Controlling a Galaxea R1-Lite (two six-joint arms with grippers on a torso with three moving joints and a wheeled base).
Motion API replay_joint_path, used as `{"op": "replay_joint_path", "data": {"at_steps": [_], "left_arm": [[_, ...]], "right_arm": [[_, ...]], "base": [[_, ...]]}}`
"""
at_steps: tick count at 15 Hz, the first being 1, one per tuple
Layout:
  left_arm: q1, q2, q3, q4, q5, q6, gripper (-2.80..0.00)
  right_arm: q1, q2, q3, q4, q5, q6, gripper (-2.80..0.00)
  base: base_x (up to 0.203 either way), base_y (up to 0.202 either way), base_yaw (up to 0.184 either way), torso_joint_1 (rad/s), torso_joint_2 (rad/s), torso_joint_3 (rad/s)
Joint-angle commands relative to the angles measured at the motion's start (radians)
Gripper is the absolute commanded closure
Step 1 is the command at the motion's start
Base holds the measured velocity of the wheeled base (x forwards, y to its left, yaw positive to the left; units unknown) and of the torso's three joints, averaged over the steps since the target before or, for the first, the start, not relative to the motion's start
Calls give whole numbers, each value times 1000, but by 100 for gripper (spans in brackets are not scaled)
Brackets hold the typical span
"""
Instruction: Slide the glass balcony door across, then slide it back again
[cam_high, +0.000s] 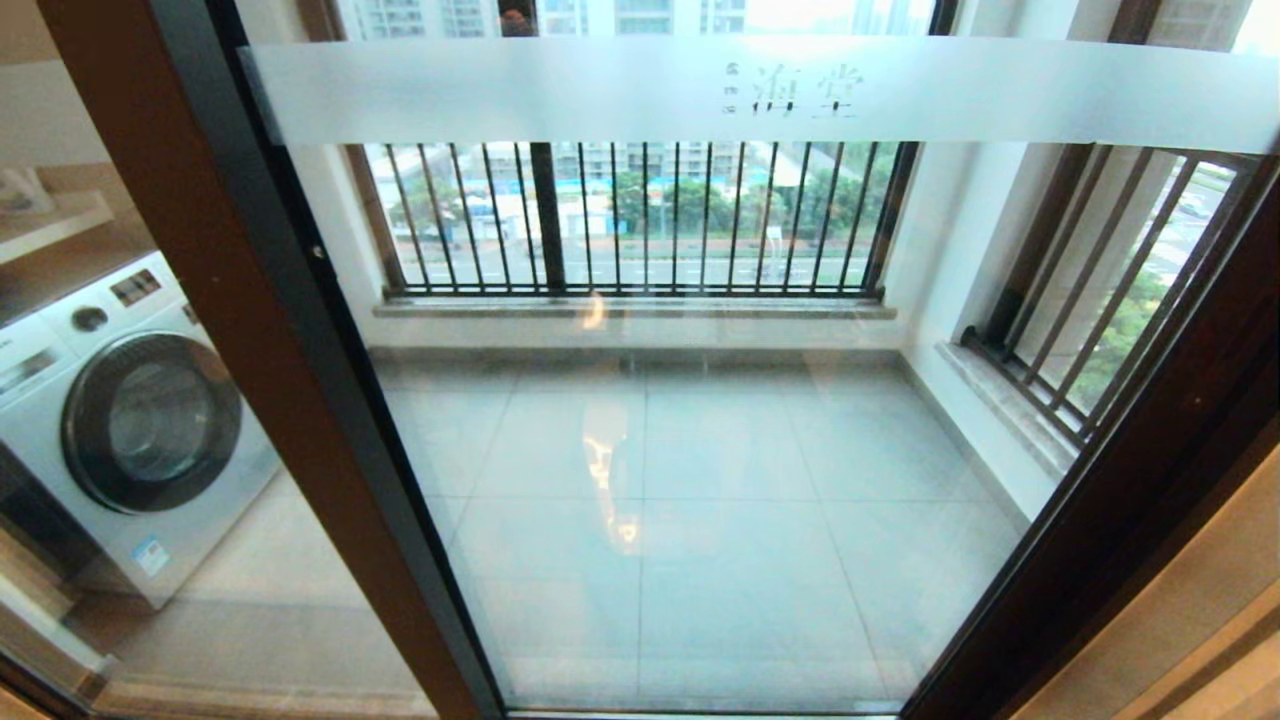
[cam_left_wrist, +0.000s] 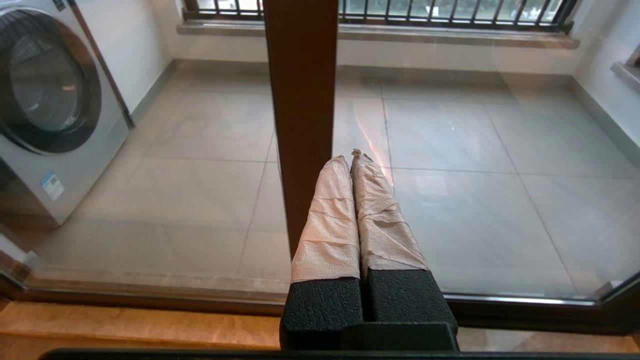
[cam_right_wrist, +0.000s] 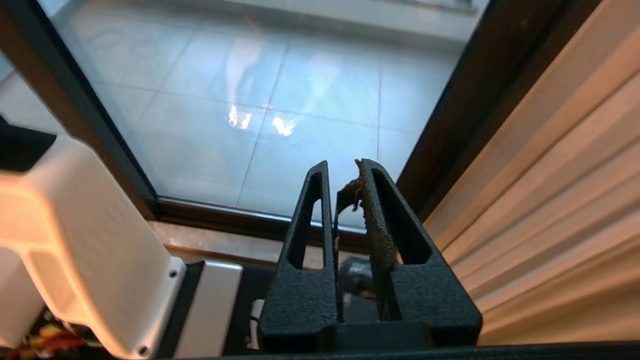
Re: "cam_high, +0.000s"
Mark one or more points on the sliding glass door brown frame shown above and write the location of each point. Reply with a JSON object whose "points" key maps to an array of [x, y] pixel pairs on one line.
{"points": [[600, 90]]}

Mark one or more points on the grey stone window sill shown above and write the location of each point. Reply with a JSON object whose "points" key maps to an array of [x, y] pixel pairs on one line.
{"points": [[630, 308], [1005, 400]]}

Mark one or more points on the black window guard railing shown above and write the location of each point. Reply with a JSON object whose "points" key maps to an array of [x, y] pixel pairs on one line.
{"points": [[1020, 378], [640, 291]]}

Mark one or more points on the white front-load washing machine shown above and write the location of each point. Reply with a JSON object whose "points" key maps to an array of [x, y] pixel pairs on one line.
{"points": [[150, 420]]}

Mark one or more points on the dark brown door jamb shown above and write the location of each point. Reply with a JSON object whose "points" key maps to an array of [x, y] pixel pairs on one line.
{"points": [[1195, 490]]}

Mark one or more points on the light wooden shelf board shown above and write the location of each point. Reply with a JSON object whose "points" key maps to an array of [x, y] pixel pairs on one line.
{"points": [[60, 225]]}

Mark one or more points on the small white container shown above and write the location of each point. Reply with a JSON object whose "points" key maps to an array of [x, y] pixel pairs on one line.
{"points": [[20, 190]]}

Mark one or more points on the dark window frame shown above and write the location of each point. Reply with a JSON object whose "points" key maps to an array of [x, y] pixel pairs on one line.
{"points": [[1045, 245], [548, 220]]}

